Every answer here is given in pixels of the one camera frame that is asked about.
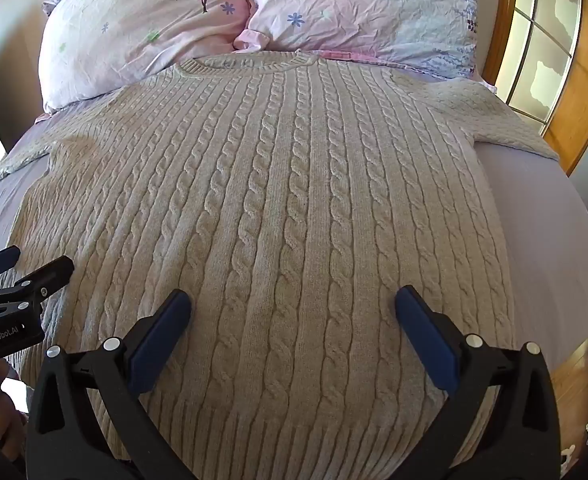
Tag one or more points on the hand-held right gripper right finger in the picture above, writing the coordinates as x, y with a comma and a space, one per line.
426, 340

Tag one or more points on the lavender bed sheet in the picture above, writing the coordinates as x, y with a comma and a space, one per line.
539, 250

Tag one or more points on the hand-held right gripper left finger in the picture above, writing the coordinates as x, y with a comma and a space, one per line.
157, 340

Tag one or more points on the wooden glass-panel door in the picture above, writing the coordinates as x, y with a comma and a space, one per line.
549, 55

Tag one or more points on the pink floral pillow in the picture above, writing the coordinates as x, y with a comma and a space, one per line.
369, 10

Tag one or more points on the pink tree-print pillow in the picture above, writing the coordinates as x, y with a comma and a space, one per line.
143, 20

